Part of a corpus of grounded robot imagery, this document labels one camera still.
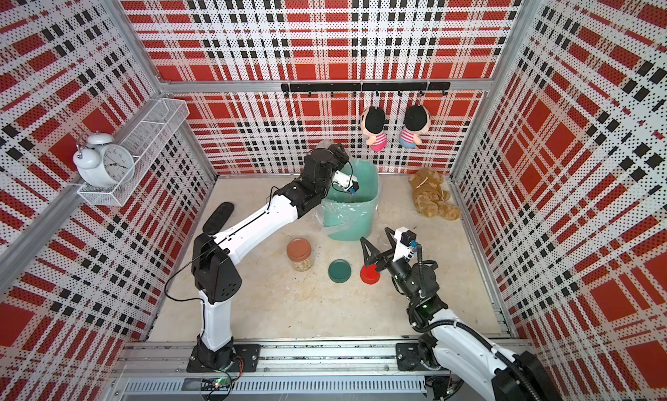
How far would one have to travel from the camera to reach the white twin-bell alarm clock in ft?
1.94

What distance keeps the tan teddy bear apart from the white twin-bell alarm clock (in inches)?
37.1

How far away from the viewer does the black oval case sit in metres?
1.03

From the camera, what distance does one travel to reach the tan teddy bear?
977 mm
